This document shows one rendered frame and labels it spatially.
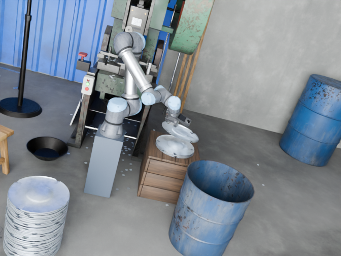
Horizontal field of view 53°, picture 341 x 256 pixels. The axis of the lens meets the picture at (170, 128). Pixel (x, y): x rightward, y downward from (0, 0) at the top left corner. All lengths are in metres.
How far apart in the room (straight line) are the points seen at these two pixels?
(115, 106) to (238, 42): 2.30
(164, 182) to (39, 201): 0.95
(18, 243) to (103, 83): 1.36
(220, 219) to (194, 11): 1.34
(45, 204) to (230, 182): 1.15
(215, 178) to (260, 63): 2.21
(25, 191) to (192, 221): 0.91
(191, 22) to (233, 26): 1.67
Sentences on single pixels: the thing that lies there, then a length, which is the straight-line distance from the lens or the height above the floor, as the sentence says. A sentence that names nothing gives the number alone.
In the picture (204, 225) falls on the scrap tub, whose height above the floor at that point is 0.28.
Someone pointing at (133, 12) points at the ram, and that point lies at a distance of 2.73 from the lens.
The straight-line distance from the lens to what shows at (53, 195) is 1.85.
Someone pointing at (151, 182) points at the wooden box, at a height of 0.14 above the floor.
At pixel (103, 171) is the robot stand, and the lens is 2.31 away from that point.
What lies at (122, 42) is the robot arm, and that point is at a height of 1.04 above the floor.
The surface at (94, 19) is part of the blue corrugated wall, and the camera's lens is 4.02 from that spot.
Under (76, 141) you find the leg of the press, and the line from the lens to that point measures 2.90.
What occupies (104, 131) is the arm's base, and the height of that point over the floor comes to 0.48.
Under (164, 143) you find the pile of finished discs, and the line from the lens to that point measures 2.48.
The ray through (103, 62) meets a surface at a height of 0.71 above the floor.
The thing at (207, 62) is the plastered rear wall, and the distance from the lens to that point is 4.10.
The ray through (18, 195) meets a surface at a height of 0.33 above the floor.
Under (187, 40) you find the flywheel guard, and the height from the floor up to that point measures 1.07.
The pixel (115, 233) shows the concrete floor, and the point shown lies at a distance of 2.19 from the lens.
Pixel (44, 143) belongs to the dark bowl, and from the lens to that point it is 2.85.
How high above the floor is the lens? 1.50
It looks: 24 degrees down
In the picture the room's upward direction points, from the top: 17 degrees clockwise
